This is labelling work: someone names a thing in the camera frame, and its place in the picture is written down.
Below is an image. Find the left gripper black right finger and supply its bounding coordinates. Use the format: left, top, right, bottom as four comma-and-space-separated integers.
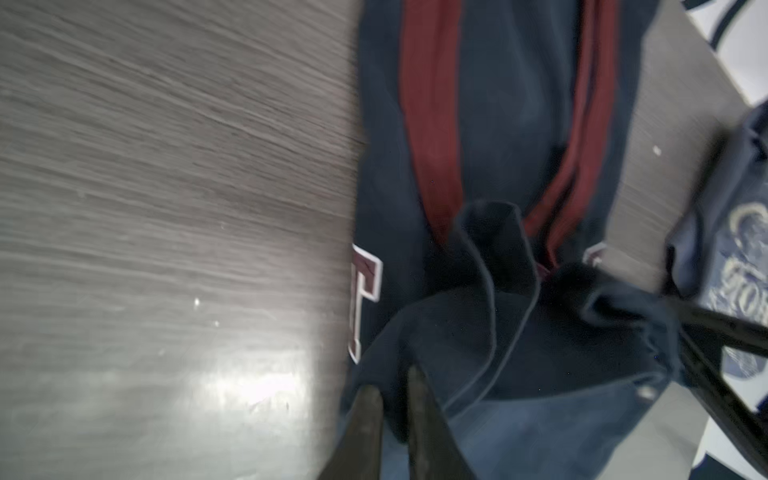
407, 366, 476, 480

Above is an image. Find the black printed tank top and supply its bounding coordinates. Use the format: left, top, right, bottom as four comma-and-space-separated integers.
341, 1, 679, 479

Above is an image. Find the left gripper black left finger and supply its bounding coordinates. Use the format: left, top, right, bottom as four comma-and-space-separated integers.
318, 385, 384, 480

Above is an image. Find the blue grey tank top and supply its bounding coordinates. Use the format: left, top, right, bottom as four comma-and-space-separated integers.
664, 101, 768, 380

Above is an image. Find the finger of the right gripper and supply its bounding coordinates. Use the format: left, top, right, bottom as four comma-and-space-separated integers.
664, 297, 767, 475

